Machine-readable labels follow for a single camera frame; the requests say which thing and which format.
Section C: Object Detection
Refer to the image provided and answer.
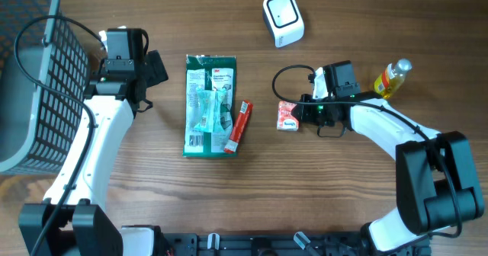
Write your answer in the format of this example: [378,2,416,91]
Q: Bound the small orange white box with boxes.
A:
[277,101,299,131]

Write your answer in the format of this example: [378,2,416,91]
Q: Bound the green white wipes packet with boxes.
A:
[182,55,236,158]

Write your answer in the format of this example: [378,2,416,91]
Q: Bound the yellow dish soap bottle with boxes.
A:
[373,59,412,99]

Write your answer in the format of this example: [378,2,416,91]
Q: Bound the red stick sachet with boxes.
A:
[224,100,253,154]

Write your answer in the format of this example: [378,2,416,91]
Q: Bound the clear teal small packet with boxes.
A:
[194,88,227,133]

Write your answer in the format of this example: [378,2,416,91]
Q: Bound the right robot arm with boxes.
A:
[293,61,485,255]

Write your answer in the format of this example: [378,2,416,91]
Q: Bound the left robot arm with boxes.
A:
[19,28,172,255]

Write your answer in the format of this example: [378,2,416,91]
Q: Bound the white barcode scanner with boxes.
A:
[262,0,304,48]

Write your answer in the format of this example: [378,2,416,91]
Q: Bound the grey plastic mesh basket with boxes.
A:
[1,0,89,174]

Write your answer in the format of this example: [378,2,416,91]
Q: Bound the right black camera cable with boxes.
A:
[271,64,464,238]

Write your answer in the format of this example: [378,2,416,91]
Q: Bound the black camera cable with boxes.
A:
[13,14,108,256]
[271,64,464,238]

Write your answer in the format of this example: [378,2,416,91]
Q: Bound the left black camera cable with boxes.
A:
[13,14,108,256]

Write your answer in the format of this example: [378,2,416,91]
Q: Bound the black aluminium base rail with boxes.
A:
[121,231,432,256]

